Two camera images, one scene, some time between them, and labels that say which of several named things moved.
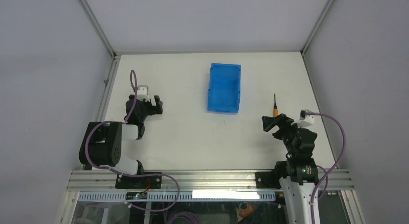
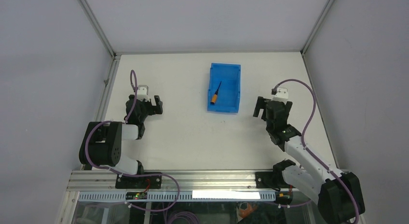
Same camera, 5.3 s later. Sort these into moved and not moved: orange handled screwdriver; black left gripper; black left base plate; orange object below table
Moved: orange handled screwdriver
Not moved: black left base plate; orange object below table; black left gripper
